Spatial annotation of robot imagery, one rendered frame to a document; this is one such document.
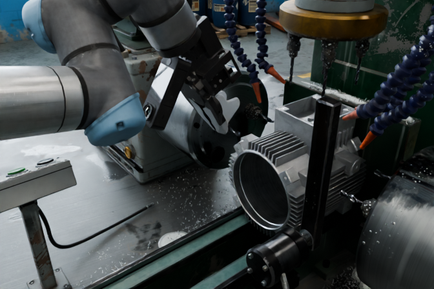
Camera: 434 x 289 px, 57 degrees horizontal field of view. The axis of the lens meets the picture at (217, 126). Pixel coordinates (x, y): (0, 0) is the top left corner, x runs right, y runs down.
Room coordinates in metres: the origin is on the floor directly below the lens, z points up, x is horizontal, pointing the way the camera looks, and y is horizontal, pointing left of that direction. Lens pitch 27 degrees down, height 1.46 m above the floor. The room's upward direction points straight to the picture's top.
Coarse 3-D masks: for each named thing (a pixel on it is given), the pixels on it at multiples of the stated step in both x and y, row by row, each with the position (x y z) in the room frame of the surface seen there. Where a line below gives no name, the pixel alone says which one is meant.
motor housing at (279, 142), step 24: (264, 144) 0.63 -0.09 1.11; (288, 144) 0.63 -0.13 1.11; (240, 168) 0.68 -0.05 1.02; (264, 168) 0.72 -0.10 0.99; (336, 168) 0.61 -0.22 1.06; (360, 168) 0.65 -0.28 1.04; (240, 192) 0.67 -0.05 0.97; (264, 192) 0.68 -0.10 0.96; (288, 192) 0.56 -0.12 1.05; (336, 192) 0.61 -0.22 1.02; (264, 216) 0.63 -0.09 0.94; (288, 216) 0.55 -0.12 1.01
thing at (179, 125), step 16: (240, 80) 0.86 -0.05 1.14; (240, 96) 0.85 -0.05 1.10; (176, 112) 0.82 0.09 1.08; (192, 112) 0.78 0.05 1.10; (240, 112) 0.85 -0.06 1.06; (256, 112) 0.84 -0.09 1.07; (176, 128) 0.81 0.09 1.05; (192, 128) 0.77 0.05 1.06; (208, 128) 0.80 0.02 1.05; (240, 128) 0.86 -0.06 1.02; (256, 128) 0.89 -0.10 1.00; (176, 144) 0.83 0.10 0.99; (192, 144) 0.77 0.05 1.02; (208, 144) 0.80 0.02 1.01; (224, 144) 0.82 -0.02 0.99; (208, 160) 0.79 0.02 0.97; (224, 160) 0.83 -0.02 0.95
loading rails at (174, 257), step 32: (224, 224) 0.63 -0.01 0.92; (160, 256) 0.54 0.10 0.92; (192, 256) 0.55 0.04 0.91; (224, 256) 0.60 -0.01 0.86; (320, 256) 0.63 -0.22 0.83; (96, 288) 0.47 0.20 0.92; (128, 288) 0.47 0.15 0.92; (160, 288) 0.51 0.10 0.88; (192, 288) 0.47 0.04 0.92; (224, 288) 0.47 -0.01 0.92
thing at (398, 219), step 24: (408, 168) 0.47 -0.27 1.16; (432, 168) 0.46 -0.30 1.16; (384, 192) 0.45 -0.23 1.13; (408, 192) 0.44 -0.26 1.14; (432, 192) 0.43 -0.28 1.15; (384, 216) 0.43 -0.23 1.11; (408, 216) 0.41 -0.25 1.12; (432, 216) 0.40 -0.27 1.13; (360, 240) 0.43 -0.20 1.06; (384, 240) 0.41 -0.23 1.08; (408, 240) 0.40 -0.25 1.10; (432, 240) 0.38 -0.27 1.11; (360, 264) 0.43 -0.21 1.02; (384, 264) 0.40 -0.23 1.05; (408, 264) 0.38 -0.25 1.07; (432, 264) 0.36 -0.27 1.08; (384, 288) 0.40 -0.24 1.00; (408, 288) 0.37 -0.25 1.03; (432, 288) 0.35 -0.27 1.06
